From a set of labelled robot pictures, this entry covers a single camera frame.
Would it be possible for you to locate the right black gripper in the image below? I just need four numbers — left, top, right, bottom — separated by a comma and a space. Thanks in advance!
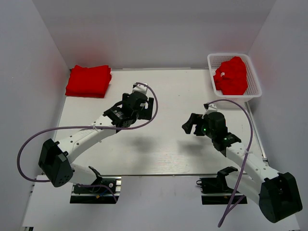
182, 113, 216, 139

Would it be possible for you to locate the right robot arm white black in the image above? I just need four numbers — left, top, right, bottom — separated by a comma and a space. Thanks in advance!
182, 112, 303, 223

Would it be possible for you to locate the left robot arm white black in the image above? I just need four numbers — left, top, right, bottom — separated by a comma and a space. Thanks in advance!
38, 91, 154, 192

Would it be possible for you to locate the folded red t shirt stack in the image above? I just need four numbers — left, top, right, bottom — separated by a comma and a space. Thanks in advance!
65, 65, 112, 98

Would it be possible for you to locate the white plastic basket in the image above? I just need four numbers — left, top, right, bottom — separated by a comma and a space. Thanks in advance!
207, 53, 262, 103

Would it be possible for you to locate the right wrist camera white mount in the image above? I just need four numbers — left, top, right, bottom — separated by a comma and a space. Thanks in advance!
202, 103, 218, 118

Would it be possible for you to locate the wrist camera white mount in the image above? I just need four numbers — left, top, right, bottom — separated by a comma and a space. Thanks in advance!
202, 103, 218, 118
132, 83, 148, 95

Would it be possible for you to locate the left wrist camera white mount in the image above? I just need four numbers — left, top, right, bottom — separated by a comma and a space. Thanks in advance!
132, 83, 148, 95

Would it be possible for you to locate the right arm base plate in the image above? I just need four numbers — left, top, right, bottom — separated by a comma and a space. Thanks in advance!
196, 177, 233, 205

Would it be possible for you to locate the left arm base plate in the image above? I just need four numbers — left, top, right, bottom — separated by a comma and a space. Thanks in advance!
70, 176, 121, 204

